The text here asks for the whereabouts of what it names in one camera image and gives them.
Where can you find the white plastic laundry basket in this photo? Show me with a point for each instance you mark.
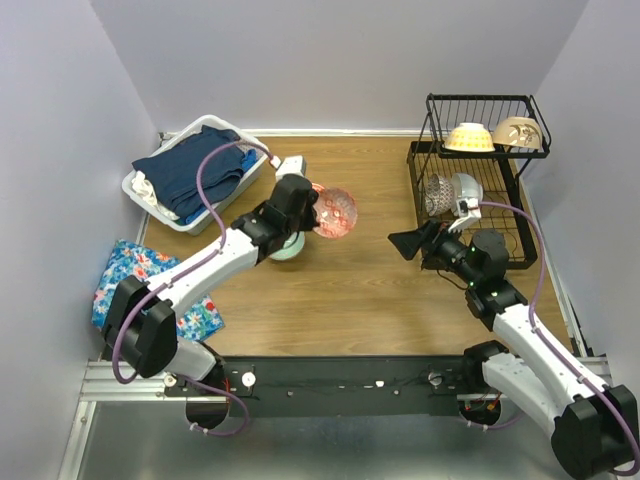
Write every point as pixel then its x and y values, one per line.
pixel 210 156

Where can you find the celadon green bowl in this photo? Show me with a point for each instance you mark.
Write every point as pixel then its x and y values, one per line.
pixel 290 249

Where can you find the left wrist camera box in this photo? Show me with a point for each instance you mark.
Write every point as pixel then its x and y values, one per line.
pixel 292 165

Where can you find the blue zigzag pattern bowl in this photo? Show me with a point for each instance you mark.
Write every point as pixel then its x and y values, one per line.
pixel 336 213

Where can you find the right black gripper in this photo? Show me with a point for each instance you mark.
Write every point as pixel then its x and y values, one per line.
pixel 434 232

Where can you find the orange floral pattern bowl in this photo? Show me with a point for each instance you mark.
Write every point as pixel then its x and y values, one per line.
pixel 318 189

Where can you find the beige bowl brown leaf pattern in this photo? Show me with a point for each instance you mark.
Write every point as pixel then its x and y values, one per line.
pixel 517 131

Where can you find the blue floral fabric bag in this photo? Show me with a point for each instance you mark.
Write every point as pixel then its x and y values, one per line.
pixel 127 258

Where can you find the brown lattice pattern bowl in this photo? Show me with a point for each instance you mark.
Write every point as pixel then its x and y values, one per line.
pixel 439 195

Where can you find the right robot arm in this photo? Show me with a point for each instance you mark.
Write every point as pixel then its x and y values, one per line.
pixel 592 426

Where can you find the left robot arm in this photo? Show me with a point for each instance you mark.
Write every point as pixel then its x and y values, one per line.
pixel 141 324

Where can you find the black two-tier dish rack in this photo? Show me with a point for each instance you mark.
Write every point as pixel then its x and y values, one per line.
pixel 498 172

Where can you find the aluminium frame rail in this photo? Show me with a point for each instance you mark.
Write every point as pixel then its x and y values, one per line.
pixel 170 424

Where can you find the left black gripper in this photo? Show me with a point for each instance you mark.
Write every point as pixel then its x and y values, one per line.
pixel 310 222

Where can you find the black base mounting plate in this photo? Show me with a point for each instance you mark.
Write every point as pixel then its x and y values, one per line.
pixel 331 386

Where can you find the white crumpled cloth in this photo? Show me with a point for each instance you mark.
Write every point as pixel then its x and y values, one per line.
pixel 144 189

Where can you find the white ribbed bowl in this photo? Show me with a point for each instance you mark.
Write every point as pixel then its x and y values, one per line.
pixel 465 186

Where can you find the yellow patterned bowl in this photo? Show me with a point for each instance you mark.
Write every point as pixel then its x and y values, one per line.
pixel 470 137

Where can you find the dark blue folded garment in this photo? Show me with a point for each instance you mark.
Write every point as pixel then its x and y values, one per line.
pixel 173 172

